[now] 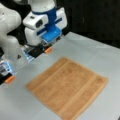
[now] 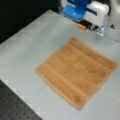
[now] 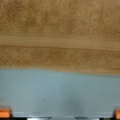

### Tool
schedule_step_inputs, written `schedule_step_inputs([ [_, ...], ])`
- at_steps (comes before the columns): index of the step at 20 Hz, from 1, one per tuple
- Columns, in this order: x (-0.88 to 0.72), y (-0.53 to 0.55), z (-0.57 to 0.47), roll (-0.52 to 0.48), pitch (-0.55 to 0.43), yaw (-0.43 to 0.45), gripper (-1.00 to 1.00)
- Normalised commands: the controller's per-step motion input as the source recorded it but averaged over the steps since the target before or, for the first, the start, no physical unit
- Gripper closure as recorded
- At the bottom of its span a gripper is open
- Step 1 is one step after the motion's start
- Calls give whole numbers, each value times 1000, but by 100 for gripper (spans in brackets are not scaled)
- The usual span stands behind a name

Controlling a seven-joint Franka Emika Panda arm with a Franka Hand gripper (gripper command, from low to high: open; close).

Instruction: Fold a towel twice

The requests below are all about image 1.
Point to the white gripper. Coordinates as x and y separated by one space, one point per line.
34 23

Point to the orange terry towel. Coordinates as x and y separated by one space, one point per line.
67 88

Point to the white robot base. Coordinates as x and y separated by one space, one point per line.
12 51

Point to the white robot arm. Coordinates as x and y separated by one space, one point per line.
11 19

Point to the orange table clamp far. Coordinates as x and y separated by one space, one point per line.
48 50

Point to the orange table clamp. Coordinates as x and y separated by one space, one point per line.
48 50
8 80

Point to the blue lit control box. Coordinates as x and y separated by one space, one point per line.
5 68

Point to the orange table clamp near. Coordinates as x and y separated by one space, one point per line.
8 80

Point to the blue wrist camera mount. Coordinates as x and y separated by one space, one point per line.
51 31

